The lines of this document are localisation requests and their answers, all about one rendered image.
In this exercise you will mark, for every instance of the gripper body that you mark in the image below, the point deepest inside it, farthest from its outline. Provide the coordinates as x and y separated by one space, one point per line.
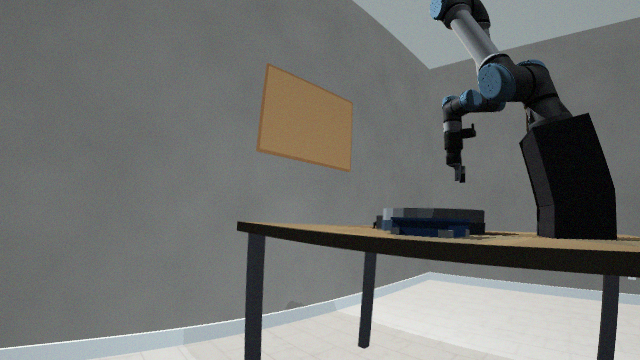
453 140

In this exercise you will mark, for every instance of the blue open-top crate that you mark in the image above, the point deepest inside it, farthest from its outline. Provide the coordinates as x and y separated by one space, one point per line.
430 227

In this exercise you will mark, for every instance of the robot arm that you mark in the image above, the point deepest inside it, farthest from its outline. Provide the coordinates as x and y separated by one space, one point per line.
500 80

